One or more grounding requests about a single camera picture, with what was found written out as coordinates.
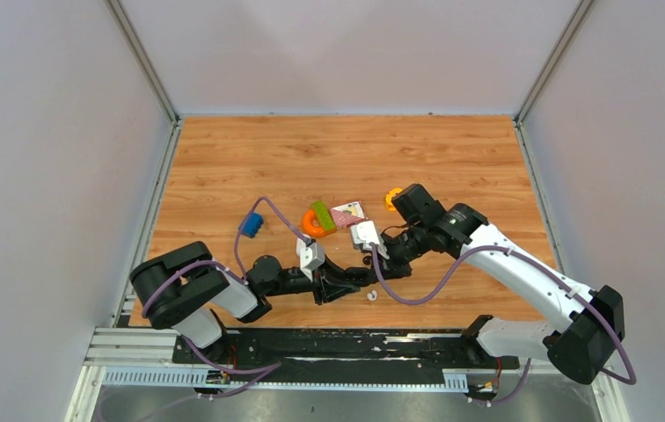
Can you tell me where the yellow traffic light toy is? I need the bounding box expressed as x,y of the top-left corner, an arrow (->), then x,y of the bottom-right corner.
384,187 -> 403,212

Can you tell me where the white slotted cable duct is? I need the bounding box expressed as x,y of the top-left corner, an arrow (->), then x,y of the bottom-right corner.
102,367 -> 469,393

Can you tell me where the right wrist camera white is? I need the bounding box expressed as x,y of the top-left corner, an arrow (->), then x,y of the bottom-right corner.
349,220 -> 389,258

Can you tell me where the orange ring toy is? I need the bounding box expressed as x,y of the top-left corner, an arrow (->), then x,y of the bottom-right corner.
301,207 -> 337,238

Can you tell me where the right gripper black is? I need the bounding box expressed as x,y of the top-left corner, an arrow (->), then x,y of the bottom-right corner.
368,222 -> 429,283

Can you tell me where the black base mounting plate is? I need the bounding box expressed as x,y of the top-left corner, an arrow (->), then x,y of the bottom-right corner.
203,328 -> 520,383

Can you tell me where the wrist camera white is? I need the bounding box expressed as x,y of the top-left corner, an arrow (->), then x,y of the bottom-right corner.
349,220 -> 389,258
296,237 -> 325,281

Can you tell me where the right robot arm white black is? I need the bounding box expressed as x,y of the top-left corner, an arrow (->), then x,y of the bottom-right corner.
352,184 -> 637,385

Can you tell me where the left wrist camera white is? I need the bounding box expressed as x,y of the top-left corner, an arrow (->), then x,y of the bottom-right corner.
296,237 -> 325,281

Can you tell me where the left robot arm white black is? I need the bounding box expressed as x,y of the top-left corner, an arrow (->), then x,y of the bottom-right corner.
128,239 -> 373,363

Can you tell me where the blue toy block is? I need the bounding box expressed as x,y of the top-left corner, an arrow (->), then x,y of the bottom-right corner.
239,212 -> 264,238

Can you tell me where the pink patterned card box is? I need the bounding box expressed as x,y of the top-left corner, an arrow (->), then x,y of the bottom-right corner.
329,201 -> 367,230

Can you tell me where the green toy block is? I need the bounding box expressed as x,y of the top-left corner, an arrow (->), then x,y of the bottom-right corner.
310,200 -> 337,236

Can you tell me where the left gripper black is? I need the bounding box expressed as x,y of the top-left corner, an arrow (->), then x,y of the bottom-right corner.
265,253 -> 362,307

